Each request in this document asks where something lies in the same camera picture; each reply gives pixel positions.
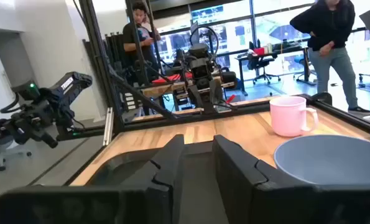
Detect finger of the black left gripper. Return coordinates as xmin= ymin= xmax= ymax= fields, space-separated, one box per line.
xmin=209 ymin=78 xmax=227 ymax=112
xmin=188 ymin=85 xmax=206 ymax=110

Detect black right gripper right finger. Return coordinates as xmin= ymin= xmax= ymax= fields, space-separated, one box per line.
xmin=212 ymin=134 xmax=298 ymax=224

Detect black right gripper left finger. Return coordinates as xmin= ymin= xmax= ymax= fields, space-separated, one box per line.
xmin=119 ymin=134 xmax=185 ymax=224

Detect pink ribbed mug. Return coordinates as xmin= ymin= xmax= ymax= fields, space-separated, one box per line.
xmin=269 ymin=95 xmax=320 ymax=138

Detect blue bowl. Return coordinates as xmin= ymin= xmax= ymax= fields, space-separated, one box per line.
xmin=273 ymin=134 xmax=370 ymax=187

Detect black serving tray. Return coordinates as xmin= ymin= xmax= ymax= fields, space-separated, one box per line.
xmin=86 ymin=141 xmax=218 ymax=224

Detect red mat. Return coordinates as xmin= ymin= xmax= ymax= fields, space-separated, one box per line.
xmin=152 ymin=72 xmax=193 ymax=84

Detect black office desk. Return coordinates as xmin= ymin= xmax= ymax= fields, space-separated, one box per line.
xmin=235 ymin=46 xmax=318 ymax=94

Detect wooden work table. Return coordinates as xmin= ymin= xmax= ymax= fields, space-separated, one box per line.
xmin=140 ymin=80 xmax=237 ymax=98

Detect black office chair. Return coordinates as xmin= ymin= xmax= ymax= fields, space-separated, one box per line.
xmin=246 ymin=55 xmax=282 ymax=85

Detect black control box white labels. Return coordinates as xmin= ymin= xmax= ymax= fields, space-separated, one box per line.
xmin=122 ymin=91 xmax=141 ymax=114

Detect person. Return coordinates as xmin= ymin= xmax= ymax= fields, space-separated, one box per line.
xmin=289 ymin=0 xmax=370 ymax=115
xmin=122 ymin=1 xmax=162 ymax=86

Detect silver aluminium rail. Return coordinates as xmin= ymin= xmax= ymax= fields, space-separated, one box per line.
xmin=102 ymin=107 xmax=114 ymax=147

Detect black aluminium table frame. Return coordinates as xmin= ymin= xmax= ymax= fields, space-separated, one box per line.
xmin=57 ymin=0 xmax=370 ymax=141

